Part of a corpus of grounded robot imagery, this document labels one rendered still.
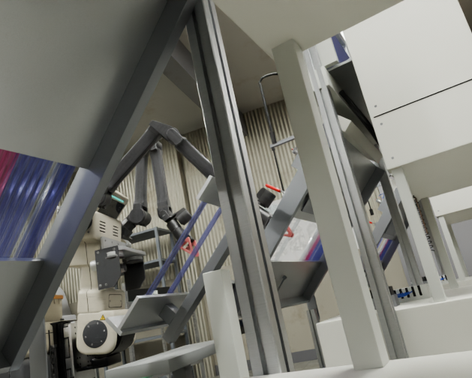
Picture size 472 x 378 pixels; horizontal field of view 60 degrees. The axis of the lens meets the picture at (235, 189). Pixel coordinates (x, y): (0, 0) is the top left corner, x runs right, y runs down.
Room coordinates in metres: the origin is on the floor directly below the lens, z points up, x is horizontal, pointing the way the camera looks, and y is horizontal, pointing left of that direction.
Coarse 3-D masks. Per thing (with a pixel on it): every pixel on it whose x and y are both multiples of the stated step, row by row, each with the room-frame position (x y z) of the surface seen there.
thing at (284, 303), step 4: (296, 296) 1.98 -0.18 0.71; (300, 296) 2.01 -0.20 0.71; (280, 300) 1.81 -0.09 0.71; (284, 300) 1.84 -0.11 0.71; (288, 300) 1.87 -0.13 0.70; (292, 300) 1.90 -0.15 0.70; (296, 300) 1.93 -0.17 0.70; (300, 300) 1.96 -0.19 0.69; (304, 300) 1.99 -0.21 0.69; (284, 304) 1.79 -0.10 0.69; (288, 304) 1.82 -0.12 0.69; (292, 304) 1.86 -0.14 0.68; (296, 304) 1.91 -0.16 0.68; (240, 316) 1.46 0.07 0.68
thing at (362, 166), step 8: (352, 152) 1.49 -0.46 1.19; (360, 152) 1.55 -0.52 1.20; (352, 160) 1.54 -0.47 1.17; (360, 160) 1.61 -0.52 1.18; (368, 160) 1.68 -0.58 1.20; (360, 168) 1.66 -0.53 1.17; (368, 168) 1.74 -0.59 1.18; (360, 176) 1.72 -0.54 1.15; (368, 176) 1.80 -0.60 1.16; (360, 184) 1.78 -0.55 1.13; (360, 192) 1.84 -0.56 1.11; (304, 200) 1.40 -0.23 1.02; (344, 200) 1.74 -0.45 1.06; (304, 208) 1.35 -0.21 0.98; (312, 208) 1.40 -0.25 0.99; (296, 216) 1.43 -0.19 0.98; (304, 216) 1.49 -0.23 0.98; (312, 216) 1.55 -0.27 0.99
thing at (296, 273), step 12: (276, 264) 1.55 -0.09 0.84; (288, 264) 1.65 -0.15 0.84; (300, 264) 1.76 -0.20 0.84; (312, 264) 1.89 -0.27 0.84; (276, 276) 1.62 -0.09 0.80; (288, 276) 1.73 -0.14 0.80; (300, 276) 1.86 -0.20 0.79; (312, 276) 2.00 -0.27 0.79; (288, 288) 1.82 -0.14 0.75; (300, 288) 1.96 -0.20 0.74
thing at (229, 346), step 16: (208, 272) 1.17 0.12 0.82; (224, 272) 1.18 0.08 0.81; (208, 288) 1.17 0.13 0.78; (224, 288) 1.16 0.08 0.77; (208, 304) 1.18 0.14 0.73; (224, 304) 1.16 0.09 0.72; (224, 320) 1.16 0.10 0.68; (224, 336) 1.17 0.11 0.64; (240, 336) 1.20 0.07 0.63; (224, 352) 1.17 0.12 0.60; (240, 352) 1.18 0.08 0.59; (224, 368) 1.17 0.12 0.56; (240, 368) 1.17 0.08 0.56
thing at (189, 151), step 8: (168, 136) 1.47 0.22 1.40; (176, 136) 1.47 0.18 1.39; (184, 136) 1.50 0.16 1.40; (176, 144) 1.48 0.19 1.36; (184, 144) 1.50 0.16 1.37; (184, 152) 1.51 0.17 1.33; (192, 152) 1.51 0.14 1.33; (192, 160) 1.52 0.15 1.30; (200, 160) 1.52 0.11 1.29; (208, 160) 1.53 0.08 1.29; (200, 168) 1.53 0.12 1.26; (208, 168) 1.53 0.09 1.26; (208, 176) 1.54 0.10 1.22
